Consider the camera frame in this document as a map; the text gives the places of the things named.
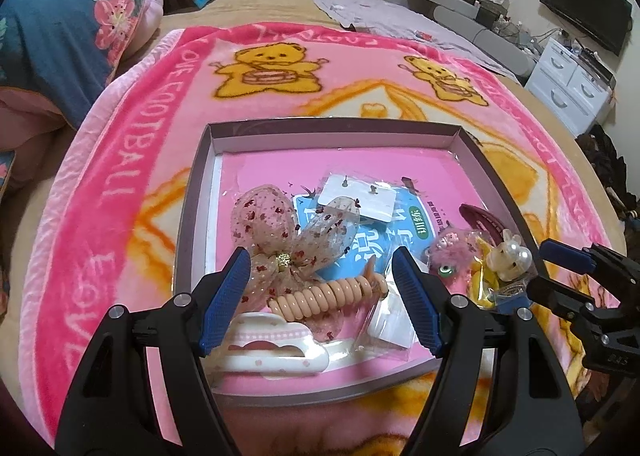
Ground white earring card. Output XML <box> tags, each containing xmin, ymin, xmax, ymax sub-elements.
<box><xmin>317</xmin><ymin>173</ymin><xmax>402</xmax><ymax>225</ymax></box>

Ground blue printed card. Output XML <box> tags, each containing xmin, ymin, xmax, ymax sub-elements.
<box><xmin>291</xmin><ymin>181</ymin><xmax>453</xmax><ymax>287</ymax></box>

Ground grey low cabinet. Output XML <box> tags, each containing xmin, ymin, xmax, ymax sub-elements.
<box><xmin>402</xmin><ymin>0</ymin><xmax>539</xmax><ymax>87</ymax></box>

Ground lace bow hair clip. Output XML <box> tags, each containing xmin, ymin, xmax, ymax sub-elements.
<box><xmin>230</xmin><ymin>183</ymin><xmax>363</xmax><ymax>342</ymax></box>

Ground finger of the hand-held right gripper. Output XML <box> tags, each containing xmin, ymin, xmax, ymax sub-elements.
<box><xmin>539</xmin><ymin>239</ymin><xmax>626</xmax><ymax>278</ymax></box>
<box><xmin>527</xmin><ymin>276</ymin><xmax>608</xmax><ymax>324</ymax></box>

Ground white drawer cabinet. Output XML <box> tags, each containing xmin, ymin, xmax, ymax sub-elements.
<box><xmin>525</xmin><ymin>31</ymin><xmax>617</xmax><ymax>137</ymax></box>

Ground blue floral quilt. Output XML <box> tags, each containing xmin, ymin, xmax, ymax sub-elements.
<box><xmin>0</xmin><ymin>0</ymin><xmax>166</xmax><ymax>197</ymax></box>

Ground white pink claw clip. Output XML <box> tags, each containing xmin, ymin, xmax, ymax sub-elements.
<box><xmin>207</xmin><ymin>311</ymin><xmax>331</xmax><ymax>380</ymax></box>

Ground pink fuzzy hair clip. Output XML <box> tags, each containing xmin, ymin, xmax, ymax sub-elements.
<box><xmin>425</xmin><ymin>228</ymin><xmax>481</xmax><ymax>283</ymax></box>

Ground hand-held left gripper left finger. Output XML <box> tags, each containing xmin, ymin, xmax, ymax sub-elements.
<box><xmin>55</xmin><ymin>246</ymin><xmax>253</xmax><ymax>456</ymax></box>

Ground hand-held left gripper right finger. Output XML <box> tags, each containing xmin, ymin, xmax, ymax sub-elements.
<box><xmin>391</xmin><ymin>246</ymin><xmax>586</xmax><ymax>456</ymax></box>

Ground small clear plastic bag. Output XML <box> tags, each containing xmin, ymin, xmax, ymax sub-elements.
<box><xmin>357</xmin><ymin>293</ymin><xmax>422</xmax><ymax>353</ymax></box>

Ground yellow plastic packet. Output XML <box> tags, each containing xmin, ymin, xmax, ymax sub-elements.
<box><xmin>467</xmin><ymin>236</ymin><xmax>502</xmax><ymax>310</ymax></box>

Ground dark red hair clip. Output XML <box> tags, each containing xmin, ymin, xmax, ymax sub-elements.
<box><xmin>459</xmin><ymin>203</ymin><xmax>508</xmax><ymax>249</ymax></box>

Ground pink bear printed blanket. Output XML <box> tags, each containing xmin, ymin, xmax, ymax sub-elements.
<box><xmin>20</xmin><ymin>21</ymin><xmax>626</xmax><ymax>456</ymax></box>

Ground black flat television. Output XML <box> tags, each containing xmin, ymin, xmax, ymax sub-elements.
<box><xmin>539</xmin><ymin>0</ymin><xmax>634</xmax><ymax>57</ymax></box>

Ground shallow pink cardboard box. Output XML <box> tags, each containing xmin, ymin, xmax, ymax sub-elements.
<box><xmin>172</xmin><ymin>118</ymin><xmax>556</xmax><ymax>409</ymax></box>

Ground peach spiral hair tie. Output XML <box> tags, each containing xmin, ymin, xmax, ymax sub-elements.
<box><xmin>267</xmin><ymin>258</ymin><xmax>389</xmax><ymax>325</ymax></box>

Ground pearl rabbit hair clip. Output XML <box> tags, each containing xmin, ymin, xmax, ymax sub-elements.
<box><xmin>482</xmin><ymin>228</ymin><xmax>534</xmax><ymax>288</ymax></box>

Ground lilac cloth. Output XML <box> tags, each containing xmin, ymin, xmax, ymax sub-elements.
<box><xmin>312</xmin><ymin>0</ymin><xmax>526</xmax><ymax>85</ymax></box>

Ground dark clothing heap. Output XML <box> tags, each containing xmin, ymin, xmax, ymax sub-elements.
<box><xmin>575</xmin><ymin>123</ymin><xmax>632</xmax><ymax>218</ymax></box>

